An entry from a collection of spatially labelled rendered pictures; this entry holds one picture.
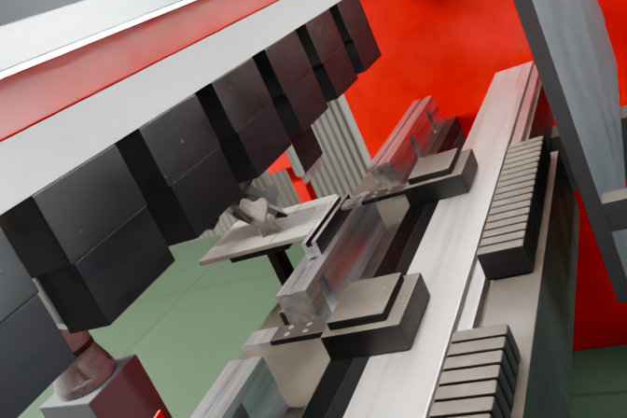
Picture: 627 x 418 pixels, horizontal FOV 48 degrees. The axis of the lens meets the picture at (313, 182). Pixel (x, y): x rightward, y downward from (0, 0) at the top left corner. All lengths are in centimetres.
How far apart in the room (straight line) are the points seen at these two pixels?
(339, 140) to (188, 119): 347
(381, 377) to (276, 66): 63
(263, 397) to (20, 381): 41
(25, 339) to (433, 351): 44
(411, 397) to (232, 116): 52
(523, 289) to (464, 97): 132
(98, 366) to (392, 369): 105
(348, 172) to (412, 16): 251
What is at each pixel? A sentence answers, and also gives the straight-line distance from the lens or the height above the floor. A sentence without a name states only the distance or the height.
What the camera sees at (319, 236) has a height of 100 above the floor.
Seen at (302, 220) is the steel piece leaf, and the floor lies 100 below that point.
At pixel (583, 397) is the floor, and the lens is 233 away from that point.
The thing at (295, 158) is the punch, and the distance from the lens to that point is 131.
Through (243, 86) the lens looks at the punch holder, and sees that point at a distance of 116.
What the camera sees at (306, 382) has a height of 88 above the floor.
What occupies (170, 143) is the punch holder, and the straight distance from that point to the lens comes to 97.
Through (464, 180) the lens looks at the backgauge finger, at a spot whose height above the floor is 101.
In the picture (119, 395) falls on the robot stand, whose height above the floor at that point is 73.
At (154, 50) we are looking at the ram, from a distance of 101.
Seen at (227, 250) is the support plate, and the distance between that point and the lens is 145.
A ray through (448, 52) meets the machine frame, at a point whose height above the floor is 106.
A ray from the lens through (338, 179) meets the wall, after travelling 457.
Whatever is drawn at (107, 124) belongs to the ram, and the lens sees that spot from 89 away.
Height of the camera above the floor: 143
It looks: 15 degrees down
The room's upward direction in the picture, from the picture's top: 25 degrees counter-clockwise
